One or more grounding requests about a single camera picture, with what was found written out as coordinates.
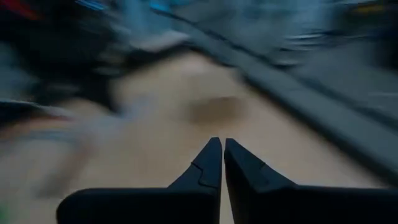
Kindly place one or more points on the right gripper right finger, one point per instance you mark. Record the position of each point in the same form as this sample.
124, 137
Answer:
280, 205

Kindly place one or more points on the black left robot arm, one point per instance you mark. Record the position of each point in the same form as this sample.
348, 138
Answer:
56, 62

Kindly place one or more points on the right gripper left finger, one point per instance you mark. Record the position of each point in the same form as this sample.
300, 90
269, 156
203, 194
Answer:
140, 205

